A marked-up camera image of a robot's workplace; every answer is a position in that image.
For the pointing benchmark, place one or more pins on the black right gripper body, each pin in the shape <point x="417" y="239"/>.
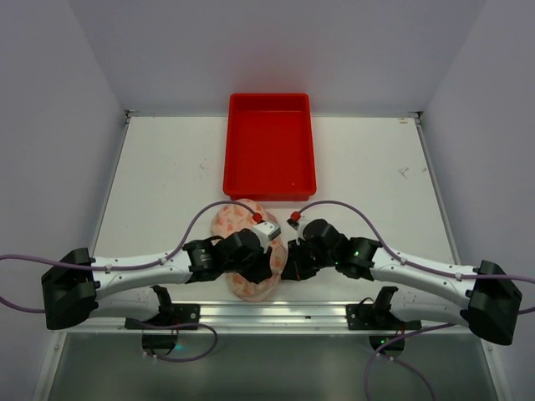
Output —
<point x="295" y="265"/>

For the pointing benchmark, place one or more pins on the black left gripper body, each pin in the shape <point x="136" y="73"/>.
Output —
<point x="259" y="270"/>

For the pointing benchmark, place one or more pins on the pink tulip mesh laundry bag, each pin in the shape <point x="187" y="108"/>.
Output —
<point x="235" y="217"/>

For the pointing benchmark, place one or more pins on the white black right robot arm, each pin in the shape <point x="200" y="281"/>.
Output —
<point x="482" y="298"/>

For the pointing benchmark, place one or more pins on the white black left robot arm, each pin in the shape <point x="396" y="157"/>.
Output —
<point x="80" y="287"/>

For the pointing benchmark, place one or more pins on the red plastic tray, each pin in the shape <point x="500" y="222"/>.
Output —
<point x="269" y="148"/>

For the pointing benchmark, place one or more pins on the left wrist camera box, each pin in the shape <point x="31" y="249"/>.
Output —
<point x="266" y="232"/>

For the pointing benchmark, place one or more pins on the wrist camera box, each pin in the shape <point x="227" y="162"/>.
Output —
<point x="298" y="223"/>
<point x="266" y="232"/>

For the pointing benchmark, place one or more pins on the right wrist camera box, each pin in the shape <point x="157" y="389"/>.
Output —
<point x="298" y="223"/>

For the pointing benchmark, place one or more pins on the aluminium mounting rail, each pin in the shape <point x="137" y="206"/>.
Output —
<point x="278" y="317"/>

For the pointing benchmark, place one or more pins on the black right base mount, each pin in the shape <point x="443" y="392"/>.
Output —
<point x="376" y="330"/>

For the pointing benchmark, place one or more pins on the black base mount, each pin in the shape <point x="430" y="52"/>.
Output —
<point x="376" y="330"/>
<point x="156" y="340"/>

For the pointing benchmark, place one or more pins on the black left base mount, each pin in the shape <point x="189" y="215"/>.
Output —
<point x="156" y="340"/>

